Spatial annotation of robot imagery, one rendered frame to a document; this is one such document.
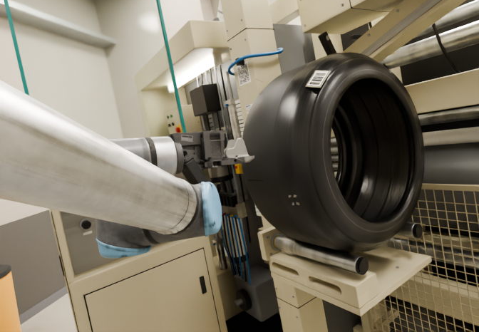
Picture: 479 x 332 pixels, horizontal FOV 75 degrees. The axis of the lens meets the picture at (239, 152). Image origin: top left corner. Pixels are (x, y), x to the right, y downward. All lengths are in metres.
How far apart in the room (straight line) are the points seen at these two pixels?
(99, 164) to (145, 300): 1.09
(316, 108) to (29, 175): 0.63
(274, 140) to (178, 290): 0.84
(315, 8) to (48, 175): 1.15
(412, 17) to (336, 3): 0.25
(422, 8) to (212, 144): 0.82
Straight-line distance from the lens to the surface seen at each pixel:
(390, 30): 1.27
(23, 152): 0.28
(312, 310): 1.37
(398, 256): 1.19
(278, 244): 1.11
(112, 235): 0.60
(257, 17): 1.24
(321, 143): 0.77
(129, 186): 0.36
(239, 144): 0.74
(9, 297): 2.91
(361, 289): 0.92
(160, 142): 0.64
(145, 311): 1.40
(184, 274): 1.41
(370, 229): 0.91
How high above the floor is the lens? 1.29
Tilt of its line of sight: 3 degrees down
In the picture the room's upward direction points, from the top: 11 degrees counter-clockwise
